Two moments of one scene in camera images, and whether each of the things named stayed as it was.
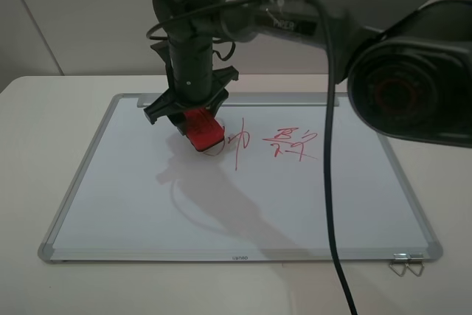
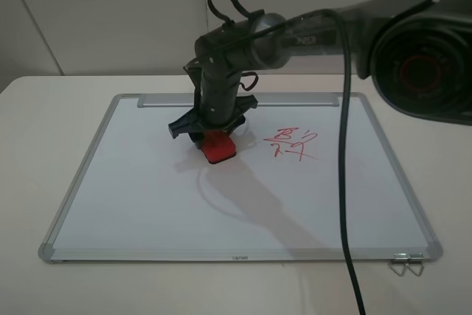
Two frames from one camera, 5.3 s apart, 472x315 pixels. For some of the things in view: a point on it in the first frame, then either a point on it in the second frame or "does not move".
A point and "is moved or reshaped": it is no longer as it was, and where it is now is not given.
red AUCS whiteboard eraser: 202,129 is moved or reshaped
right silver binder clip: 416,258 does not move
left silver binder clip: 400,258 does not move
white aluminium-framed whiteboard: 141,194 does not move
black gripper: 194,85 to 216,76
